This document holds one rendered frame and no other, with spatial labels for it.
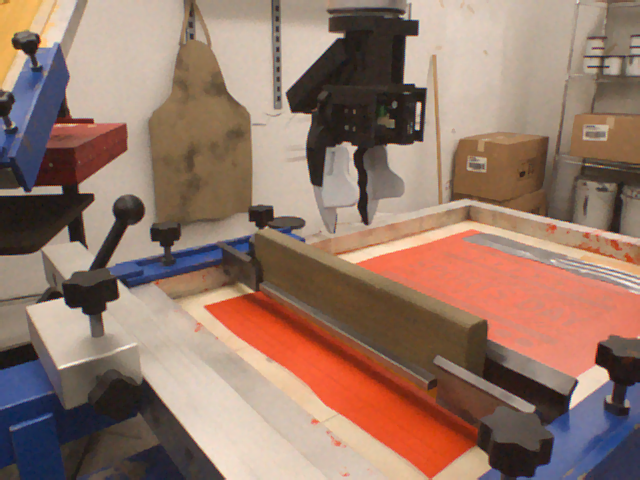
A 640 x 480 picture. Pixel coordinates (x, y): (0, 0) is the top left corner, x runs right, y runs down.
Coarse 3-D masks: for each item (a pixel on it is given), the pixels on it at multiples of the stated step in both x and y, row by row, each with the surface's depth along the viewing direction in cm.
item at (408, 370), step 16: (272, 288) 69; (288, 304) 66; (304, 304) 64; (320, 320) 61; (336, 336) 59; (352, 336) 57; (368, 352) 55; (384, 352) 54; (400, 368) 51; (416, 368) 51; (432, 384) 49
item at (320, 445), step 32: (384, 224) 99; (416, 224) 104; (448, 224) 111; (512, 224) 106; (544, 224) 101; (576, 224) 99; (608, 256) 92; (128, 288) 70; (160, 288) 74; (192, 288) 77; (192, 320) 61; (224, 352) 54; (256, 384) 49; (288, 416) 44; (320, 448) 41
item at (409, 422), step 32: (608, 320) 69; (352, 352) 61; (544, 352) 61; (576, 352) 61; (320, 384) 55; (352, 384) 55; (384, 384) 55; (352, 416) 50; (384, 416) 50; (416, 416) 50; (448, 416) 50; (416, 448) 46; (448, 448) 46
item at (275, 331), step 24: (456, 240) 101; (360, 264) 89; (384, 264) 89; (216, 312) 71; (240, 312) 71; (264, 312) 71; (288, 312) 71; (240, 336) 65; (264, 336) 65; (288, 336) 65; (312, 336) 65; (288, 360) 60; (312, 360) 60
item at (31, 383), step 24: (0, 384) 40; (24, 384) 40; (48, 384) 40; (0, 408) 37; (24, 408) 38; (48, 408) 39; (72, 408) 40; (0, 432) 37; (72, 432) 41; (0, 456) 38
